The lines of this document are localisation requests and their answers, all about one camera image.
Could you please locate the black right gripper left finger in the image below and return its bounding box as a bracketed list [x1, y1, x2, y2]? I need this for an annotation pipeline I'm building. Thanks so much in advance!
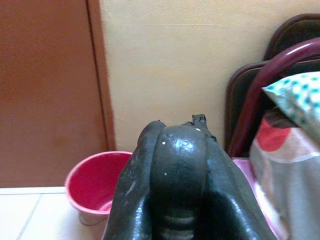
[106, 120, 166, 240]

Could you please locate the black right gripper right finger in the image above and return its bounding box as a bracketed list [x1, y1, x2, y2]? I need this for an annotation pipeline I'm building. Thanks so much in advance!
[191, 113, 276, 240]

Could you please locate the pink bed sheet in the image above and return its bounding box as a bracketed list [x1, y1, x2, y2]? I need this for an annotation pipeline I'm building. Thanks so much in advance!
[231, 157, 285, 240]

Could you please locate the pink plastic bucket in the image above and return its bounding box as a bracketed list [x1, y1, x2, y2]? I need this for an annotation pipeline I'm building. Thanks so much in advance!
[64, 150, 134, 225]

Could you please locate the grey blanket with red circles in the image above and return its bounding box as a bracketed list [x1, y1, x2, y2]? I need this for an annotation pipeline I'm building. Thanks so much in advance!
[249, 107, 320, 240]

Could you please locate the dark wooden headboard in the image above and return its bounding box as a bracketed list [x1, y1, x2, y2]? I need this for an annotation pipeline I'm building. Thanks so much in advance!
[224, 59, 320, 157]

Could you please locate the white teal polka dot pillow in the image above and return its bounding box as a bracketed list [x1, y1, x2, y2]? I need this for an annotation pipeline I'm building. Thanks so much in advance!
[261, 71, 320, 134]

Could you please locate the brown wooden door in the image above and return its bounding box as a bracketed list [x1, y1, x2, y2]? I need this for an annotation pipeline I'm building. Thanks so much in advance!
[0, 0, 104, 189]

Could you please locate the dark wooden board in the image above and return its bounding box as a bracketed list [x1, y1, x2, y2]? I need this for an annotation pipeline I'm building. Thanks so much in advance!
[264, 13, 320, 62]

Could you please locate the brown door frame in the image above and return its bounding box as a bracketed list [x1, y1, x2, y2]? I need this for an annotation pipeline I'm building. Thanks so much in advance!
[86, 0, 117, 154]

